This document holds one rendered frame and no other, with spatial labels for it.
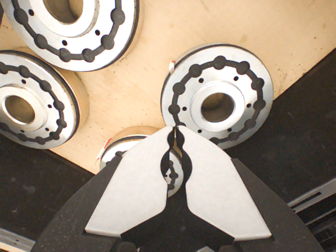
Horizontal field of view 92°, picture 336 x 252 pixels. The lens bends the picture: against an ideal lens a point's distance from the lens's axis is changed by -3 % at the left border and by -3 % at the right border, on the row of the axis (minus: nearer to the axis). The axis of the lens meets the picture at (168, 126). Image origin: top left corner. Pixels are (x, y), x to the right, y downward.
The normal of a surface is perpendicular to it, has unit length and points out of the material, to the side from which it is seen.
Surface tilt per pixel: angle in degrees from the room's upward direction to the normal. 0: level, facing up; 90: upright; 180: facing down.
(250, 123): 0
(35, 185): 90
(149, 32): 0
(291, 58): 0
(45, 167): 90
